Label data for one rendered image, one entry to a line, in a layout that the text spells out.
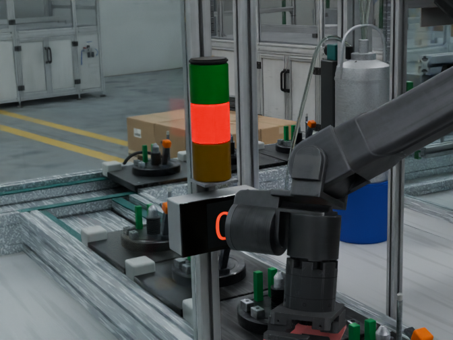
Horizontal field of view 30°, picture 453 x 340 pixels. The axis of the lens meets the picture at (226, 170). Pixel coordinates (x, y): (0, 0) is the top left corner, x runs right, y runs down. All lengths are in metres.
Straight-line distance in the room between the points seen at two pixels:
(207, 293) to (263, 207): 0.25
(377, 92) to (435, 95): 1.14
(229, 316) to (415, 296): 0.52
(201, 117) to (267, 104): 6.51
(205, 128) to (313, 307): 0.28
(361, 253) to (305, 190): 1.14
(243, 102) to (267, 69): 5.30
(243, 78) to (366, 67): 0.35
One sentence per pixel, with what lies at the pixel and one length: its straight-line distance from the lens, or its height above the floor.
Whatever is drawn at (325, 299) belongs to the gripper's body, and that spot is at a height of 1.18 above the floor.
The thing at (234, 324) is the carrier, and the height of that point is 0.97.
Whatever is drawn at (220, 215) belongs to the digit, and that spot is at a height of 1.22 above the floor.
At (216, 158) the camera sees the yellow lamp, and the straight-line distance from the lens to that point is 1.07.
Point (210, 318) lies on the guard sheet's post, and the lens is 1.19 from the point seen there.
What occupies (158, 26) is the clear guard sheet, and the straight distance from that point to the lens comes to 1.08.
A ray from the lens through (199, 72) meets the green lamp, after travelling 1.06.
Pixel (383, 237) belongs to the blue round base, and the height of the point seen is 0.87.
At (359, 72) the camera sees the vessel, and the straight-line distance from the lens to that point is 2.03.
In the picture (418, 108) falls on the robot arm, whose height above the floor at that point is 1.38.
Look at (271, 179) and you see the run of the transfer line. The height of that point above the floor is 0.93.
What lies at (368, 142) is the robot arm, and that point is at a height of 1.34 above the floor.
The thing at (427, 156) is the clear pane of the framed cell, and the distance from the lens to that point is 2.35.
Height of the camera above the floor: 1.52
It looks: 13 degrees down
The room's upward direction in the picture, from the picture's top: 2 degrees counter-clockwise
